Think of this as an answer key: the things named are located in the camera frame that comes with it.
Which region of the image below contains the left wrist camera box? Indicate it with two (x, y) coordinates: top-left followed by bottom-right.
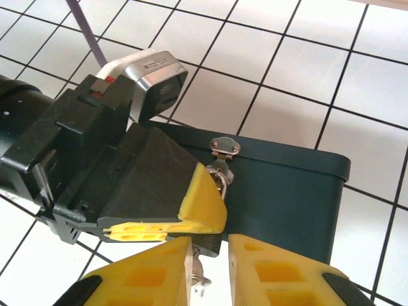
(95, 49), (189, 124)

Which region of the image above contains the starry night tin box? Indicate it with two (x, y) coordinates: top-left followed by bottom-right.
(146, 119), (351, 265)

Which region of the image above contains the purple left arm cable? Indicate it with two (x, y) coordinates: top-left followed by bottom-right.
(65, 0), (109, 69)

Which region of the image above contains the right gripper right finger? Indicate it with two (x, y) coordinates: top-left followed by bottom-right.
(228, 234), (377, 306)

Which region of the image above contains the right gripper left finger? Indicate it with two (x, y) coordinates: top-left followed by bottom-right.
(52, 236), (194, 306)

